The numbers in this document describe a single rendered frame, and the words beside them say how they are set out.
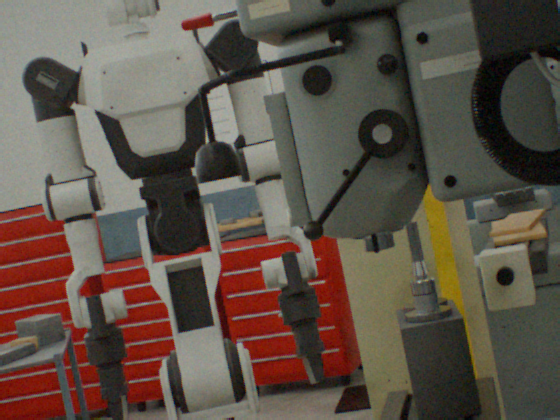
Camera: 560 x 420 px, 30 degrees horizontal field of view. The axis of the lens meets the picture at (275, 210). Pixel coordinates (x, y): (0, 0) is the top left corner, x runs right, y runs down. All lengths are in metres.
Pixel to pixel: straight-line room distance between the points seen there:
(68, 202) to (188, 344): 0.42
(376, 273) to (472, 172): 1.91
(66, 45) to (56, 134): 9.11
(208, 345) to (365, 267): 1.21
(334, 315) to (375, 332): 2.81
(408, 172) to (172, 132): 0.90
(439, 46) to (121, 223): 9.91
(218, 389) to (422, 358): 0.50
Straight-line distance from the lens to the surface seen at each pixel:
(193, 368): 2.25
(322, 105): 1.52
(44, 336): 4.78
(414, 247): 1.99
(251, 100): 2.36
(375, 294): 3.38
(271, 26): 1.51
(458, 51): 1.48
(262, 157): 2.33
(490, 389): 2.17
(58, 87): 2.36
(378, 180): 1.51
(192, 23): 1.76
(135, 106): 2.29
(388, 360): 3.42
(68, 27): 11.48
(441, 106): 1.48
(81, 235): 2.37
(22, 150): 11.67
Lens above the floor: 1.46
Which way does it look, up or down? 3 degrees down
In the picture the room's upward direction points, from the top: 12 degrees counter-clockwise
